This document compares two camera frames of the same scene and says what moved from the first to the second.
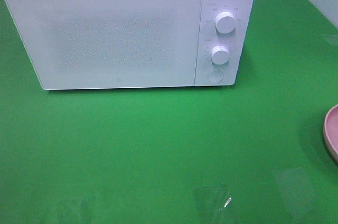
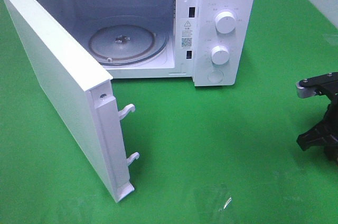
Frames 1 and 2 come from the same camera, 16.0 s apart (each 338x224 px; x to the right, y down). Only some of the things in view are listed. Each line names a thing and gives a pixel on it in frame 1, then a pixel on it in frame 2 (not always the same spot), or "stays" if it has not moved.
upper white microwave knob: [225, 22] stays
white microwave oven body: [83, 29] stays
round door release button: [215, 76] stays
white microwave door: [109, 36] to [83, 93]
